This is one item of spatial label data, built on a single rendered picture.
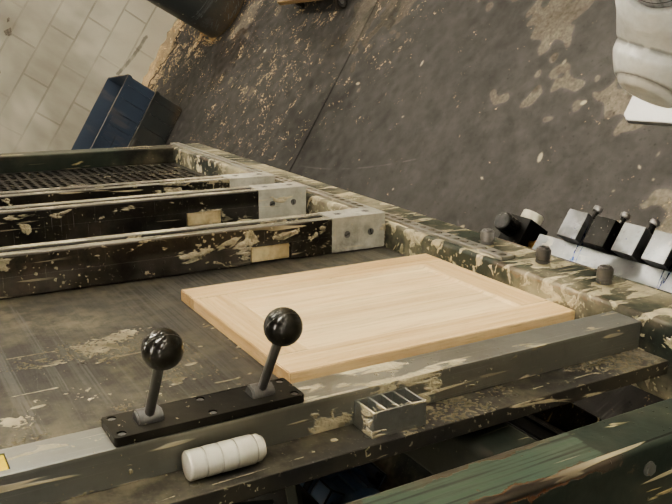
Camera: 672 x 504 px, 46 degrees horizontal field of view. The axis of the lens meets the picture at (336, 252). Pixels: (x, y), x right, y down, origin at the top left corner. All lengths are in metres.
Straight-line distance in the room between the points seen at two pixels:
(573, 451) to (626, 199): 1.77
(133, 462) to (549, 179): 2.10
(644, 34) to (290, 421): 0.72
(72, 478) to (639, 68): 0.91
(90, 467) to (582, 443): 0.45
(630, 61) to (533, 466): 0.68
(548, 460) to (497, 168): 2.18
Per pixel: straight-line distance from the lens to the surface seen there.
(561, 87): 2.90
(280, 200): 1.86
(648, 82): 1.24
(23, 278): 1.36
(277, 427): 0.84
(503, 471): 0.73
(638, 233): 1.42
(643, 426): 0.85
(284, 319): 0.75
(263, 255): 1.49
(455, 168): 3.02
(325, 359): 1.01
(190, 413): 0.81
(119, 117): 5.35
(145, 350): 0.71
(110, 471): 0.79
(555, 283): 1.28
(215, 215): 1.80
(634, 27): 1.21
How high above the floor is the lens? 1.86
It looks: 34 degrees down
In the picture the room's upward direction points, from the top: 60 degrees counter-clockwise
